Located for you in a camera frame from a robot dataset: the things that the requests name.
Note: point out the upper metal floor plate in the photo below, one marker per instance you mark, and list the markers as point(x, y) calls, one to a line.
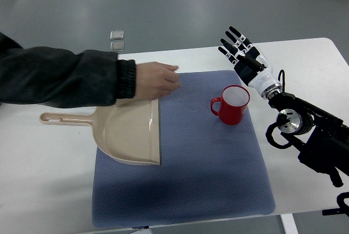
point(116, 35)

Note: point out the dark jacket sleeve forearm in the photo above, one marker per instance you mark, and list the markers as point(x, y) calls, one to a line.
point(59, 78)

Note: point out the white table leg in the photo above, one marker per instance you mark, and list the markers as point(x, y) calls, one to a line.
point(288, 223)

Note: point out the blue textured mat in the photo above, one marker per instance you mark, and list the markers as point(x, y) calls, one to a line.
point(208, 170)

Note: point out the bare human hand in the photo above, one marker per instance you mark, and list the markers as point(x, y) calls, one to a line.
point(155, 80)

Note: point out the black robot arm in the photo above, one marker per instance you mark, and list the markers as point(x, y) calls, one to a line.
point(320, 138)

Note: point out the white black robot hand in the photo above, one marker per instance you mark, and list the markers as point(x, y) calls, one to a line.
point(250, 64)

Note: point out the lower metal floor plate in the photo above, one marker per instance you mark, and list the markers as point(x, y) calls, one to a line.
point(117, 45)

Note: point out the metal floor plate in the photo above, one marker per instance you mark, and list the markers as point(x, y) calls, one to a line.
point(117, 45)
point(116, 35)

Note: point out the red cup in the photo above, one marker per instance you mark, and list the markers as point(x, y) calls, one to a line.
point(231, 106)

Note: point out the beige plastic dustpan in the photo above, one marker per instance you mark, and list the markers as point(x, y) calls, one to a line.
point(128, 131)

